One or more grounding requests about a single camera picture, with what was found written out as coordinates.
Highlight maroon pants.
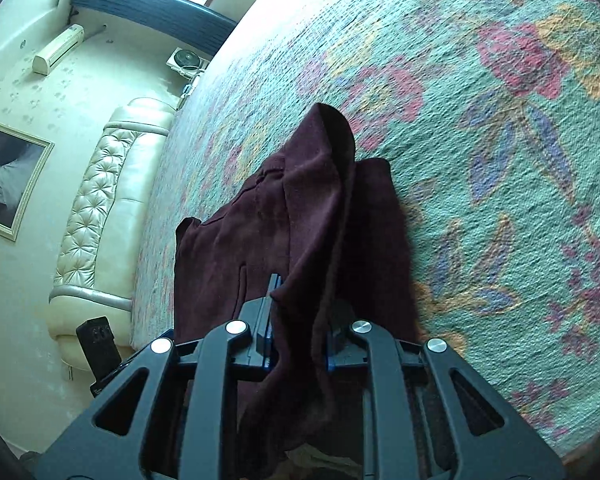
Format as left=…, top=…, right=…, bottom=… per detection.
left=172, top=102, right=421, bottom=466

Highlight white fan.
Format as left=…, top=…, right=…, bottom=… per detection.
left=166, top=46, right=211, bottom=81

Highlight white air conditioner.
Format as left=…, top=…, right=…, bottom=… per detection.
left=32, top=24, right=86, bottom=77

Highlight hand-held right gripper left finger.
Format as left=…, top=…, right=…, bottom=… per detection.
left=35, top=274, right=283, bottom=480

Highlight floral bedspread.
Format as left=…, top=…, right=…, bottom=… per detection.
left=130, top=0, right=600, bottom=461

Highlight blue curtain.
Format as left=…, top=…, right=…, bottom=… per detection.
left=74, top=0, right=238, bottom=58

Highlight framed wall picture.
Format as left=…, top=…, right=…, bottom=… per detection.
left=0, top=117, right=55, bottom=242

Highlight cream tufted leather headboard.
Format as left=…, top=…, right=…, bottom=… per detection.
left=47, top=97, right=178, bottom=371

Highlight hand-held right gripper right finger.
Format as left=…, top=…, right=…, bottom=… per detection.
left=325, top=300, right=566, bottom=480

